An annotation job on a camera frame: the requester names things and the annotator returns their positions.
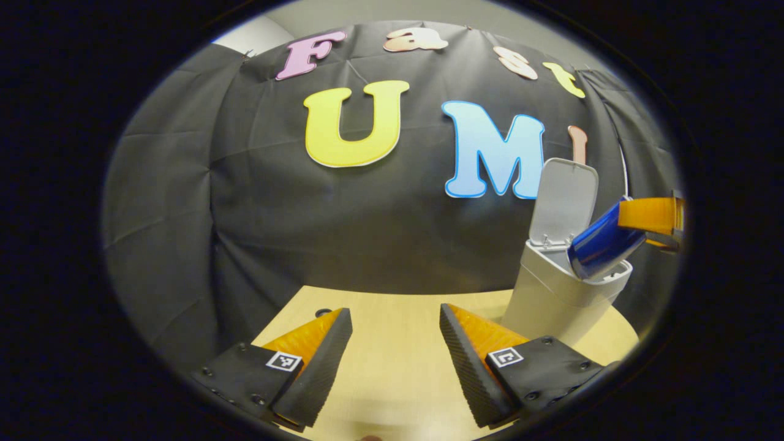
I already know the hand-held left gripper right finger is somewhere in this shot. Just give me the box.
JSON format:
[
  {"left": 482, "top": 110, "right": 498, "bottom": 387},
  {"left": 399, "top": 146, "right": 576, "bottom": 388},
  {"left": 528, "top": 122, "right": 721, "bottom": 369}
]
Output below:
[{"left": 439, "top": 303, "right": 607, "bottom": 429}]

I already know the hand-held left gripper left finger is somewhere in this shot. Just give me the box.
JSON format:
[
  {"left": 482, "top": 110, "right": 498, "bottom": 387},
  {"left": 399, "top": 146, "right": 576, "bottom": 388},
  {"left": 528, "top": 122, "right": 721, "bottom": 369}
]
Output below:
[{"left": 190, "top": 307, "right": 354, "bottom": 429}]

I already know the white desktop garbage bin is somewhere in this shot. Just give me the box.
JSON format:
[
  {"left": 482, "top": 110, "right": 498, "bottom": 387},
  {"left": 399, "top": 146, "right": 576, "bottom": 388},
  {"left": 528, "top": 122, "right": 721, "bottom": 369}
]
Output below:
[{"left": 501, "top": 157, "right": 633, "bottom": 348}]

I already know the wooden desktop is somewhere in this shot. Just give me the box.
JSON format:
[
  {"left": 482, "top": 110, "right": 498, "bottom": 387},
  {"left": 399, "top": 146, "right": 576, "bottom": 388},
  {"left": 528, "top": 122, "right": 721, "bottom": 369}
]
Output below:
[{"left": 251, "top": 285, "right": 641, "bottom": 441}]

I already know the black backdrop cloth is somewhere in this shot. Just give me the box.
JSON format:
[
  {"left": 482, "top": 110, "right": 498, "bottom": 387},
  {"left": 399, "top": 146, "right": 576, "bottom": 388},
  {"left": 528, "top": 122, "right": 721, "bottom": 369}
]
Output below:
[{"left": 101, "top": 21, "right": 684, "bottom": 374}]

